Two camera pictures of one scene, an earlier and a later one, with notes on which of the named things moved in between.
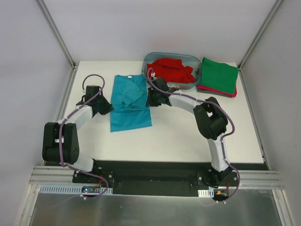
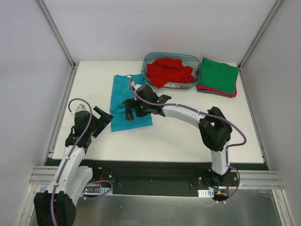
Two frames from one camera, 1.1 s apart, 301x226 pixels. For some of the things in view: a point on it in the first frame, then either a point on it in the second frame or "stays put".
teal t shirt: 130,108 stays put
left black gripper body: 105,106 -> 99,123
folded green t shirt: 218,76 stays put
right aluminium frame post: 260,33 stays put
